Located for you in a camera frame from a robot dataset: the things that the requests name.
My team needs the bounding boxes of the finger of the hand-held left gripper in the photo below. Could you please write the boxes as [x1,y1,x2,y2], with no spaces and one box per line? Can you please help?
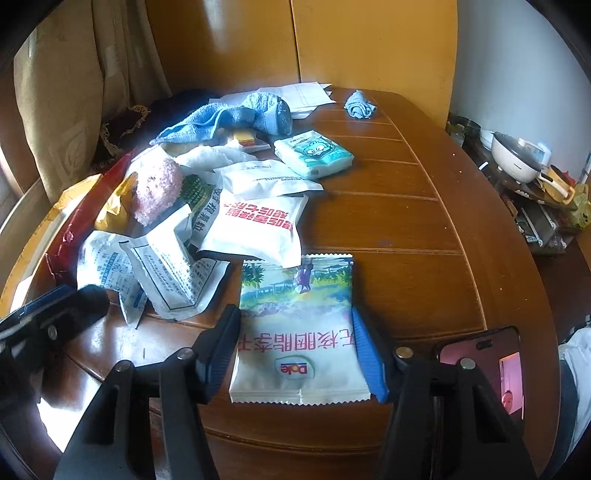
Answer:
[0,285,110,370]

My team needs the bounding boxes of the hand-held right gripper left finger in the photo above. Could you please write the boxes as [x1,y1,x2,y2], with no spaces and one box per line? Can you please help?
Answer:
[53,305,243,480]

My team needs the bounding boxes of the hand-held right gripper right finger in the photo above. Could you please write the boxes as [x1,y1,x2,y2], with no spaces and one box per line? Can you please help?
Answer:
[352,307,539,480]

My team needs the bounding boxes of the landscape print fruit snack packet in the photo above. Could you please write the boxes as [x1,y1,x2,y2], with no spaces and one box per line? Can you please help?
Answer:
[229,254,370,406]

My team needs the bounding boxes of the small blue cloth bundle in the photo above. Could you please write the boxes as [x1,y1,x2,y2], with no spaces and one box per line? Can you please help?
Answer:
[344,90,378,120]

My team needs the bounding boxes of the white text-printed packet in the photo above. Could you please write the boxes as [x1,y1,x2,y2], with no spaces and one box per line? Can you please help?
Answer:
[119,217,232,323]
[76,231,148,329]

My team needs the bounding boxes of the yellow plastic bag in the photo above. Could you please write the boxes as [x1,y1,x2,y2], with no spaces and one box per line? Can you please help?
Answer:
[0,174,103,315]

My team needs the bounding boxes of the red snack packet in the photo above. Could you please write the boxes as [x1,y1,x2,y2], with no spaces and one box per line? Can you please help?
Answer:
[46,150,139,288]

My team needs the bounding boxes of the yellow snack packet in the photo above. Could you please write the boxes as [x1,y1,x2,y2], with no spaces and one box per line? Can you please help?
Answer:
[95,172,139,232]

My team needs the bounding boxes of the white packet with red print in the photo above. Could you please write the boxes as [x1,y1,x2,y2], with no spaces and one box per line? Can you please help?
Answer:
[198,191,309,269]

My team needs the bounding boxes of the black smartphone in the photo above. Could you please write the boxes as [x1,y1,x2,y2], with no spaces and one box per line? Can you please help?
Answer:
[434,325,525,435]

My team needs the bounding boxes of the green and white packet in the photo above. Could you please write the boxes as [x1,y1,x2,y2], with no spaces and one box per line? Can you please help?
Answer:
[182,173,228,250]

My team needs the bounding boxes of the pink fluffy cloth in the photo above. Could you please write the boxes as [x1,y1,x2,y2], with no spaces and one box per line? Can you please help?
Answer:
[133,157,184,227]

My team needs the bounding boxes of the small white packet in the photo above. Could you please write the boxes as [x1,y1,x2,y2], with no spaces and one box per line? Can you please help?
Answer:
[213,159,324,199]

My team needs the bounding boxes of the person's clothing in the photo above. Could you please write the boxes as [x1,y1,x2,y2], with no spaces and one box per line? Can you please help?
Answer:
[549,323,591,480]

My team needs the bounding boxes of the dark fringed cloth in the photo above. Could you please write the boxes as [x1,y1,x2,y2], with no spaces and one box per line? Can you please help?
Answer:
[95,89,223,160]

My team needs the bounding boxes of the teal cartoon tissue pack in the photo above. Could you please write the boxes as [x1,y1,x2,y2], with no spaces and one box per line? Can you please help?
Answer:
[274,130,355,181]

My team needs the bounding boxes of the clear case with yellow items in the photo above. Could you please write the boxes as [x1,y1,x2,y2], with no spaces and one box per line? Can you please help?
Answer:
[222,128,271,152]

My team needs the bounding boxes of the cluttered side table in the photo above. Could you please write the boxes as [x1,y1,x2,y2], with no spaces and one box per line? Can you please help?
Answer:
[445,113,591,257]

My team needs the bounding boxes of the beige curtain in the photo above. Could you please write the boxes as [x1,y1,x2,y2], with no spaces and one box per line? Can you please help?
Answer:
[0,0,172,232]

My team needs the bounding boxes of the large blue towel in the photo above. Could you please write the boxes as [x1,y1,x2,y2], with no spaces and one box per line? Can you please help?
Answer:
[150,92,294,146]

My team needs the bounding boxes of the yellow-green plastic bag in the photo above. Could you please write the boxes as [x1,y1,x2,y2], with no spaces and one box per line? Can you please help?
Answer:
[571,184,591,228]

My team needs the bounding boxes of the white paper sheets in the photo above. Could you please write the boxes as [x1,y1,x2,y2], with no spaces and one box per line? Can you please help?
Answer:
[208,82,336,119]

